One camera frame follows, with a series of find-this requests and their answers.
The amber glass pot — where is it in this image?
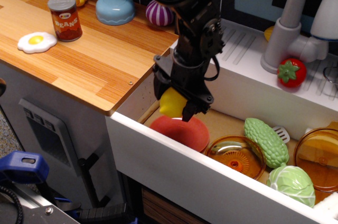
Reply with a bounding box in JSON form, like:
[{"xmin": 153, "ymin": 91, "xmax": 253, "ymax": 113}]
[{"xmin": 294, "ymin": 127, "xmax": 337, "ymax": 193}]

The grey toy oven door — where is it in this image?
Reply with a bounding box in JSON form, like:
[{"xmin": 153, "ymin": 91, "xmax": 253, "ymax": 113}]
[{"xmin": 18, "ymin": 98, "xmax": 80, "ymax": 176}]

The amber glass lid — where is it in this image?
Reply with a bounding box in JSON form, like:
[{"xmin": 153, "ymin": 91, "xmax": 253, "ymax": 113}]
[{"xmin": 204, "ymin": 135, "xmax": 266, "ymax": 180}]

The yellow toy lemon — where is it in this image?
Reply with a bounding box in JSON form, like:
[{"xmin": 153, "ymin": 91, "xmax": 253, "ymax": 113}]
[{"xmin": 159, "ymin": 87, "xmax": 187, "ymax": 118}]

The red plastic plate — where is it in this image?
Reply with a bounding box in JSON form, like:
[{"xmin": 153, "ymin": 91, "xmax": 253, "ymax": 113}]
[{"xmin": 150, "ymin": 116, "xmax": 210, "ymax": 152}]

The white bottle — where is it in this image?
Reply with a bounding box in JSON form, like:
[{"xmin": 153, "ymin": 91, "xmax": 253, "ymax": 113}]
[{"xmin": 310, "ymin": 0, "xmax": 337, "ymax": 42}]

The blue upturned bowl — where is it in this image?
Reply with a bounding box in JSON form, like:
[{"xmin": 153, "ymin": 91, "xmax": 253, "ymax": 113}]
[{"xmin": 96, "ymin": 0, "xmax": 136, "ymax": 26}]

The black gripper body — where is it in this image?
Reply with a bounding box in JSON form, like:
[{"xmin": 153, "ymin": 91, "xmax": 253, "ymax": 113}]
[{"xmin": 153, "ymin": 55, "xmax": 213, "ymax": 103}]

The toy fried egg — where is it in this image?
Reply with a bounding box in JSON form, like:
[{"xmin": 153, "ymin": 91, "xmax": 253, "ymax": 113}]
[{"xmin": 17, "ymin": 32, "xmax": 57, "ymax": 54}]

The green toy cabbage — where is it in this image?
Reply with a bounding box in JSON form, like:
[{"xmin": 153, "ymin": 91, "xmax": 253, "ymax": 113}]
[{"xmin": 266, "ymin": 165, "xmax": 316, "ymax": 208}]

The white toy spatula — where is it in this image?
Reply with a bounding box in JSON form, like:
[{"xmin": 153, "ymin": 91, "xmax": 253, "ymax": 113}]
[{"xmin": 273, "ymin": 126, "xmax": 290, "ymax": 144}]

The grey toy faucet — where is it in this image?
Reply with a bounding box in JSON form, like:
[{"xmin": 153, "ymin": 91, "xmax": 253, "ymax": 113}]
[{"xmin": 260, "ymin": 0, "xmax": 329, "ymax": 74}]

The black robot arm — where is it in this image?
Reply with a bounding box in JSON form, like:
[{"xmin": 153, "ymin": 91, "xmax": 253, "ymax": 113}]
[{"xmin": 153, "ymin": 0, "xmax": 224, "ymax": 122}]

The metal ring utensil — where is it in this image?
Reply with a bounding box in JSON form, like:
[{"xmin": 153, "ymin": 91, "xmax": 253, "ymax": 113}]
[{"xmin": 323, "ymin": 66, "xmax": 338, "ymax": 85}]

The black oven handle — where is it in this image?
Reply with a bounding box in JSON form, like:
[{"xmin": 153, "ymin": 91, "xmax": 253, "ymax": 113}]
[{"xmin": 77, "ymin": 153, "xmax": 110, "ymax": 208}]

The blue clamp handle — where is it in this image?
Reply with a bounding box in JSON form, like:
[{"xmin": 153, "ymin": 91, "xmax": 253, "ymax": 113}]
[{"xmin": 1, "ymin": 151, "xmax": 50, "ymax": 184}]

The toy beans can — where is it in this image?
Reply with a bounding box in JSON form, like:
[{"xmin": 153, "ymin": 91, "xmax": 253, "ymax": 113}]
[{"xmin": 48, "ymin": 0, "xmax": 82, "ymax": 42}]

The red toy tomato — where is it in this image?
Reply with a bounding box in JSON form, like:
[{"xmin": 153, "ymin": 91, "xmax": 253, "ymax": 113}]
[{"xmin": 277, "ymin": 58, "xmax": 307, "ymax": 88}]

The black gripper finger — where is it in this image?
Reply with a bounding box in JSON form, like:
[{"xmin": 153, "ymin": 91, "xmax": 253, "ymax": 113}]
[
  {"xmin": 182, "ymin": 98, "xmax": 211, "ymax": 122},
  {"xmin": 153, "ymin": 68, "xmax": 171, "ymax": 100}
]

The yellow toy behind faucet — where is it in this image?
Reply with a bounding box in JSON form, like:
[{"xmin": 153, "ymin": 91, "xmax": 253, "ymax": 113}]
[{"xmin": 264, "ymin": 26, "xmax": 274, "ymax": 42}]

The green toy bitter gourd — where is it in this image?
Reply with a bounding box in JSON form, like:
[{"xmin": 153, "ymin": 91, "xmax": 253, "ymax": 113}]
[{"xmin": 244, "ymin": 118, "xmax": 289, "ymax": 169}]

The purple striped toy onion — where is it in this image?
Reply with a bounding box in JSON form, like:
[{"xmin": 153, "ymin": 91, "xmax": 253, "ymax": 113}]
[{"xmin": 146, "ymin": 0, "xmax": 174, "ymax": 26}]

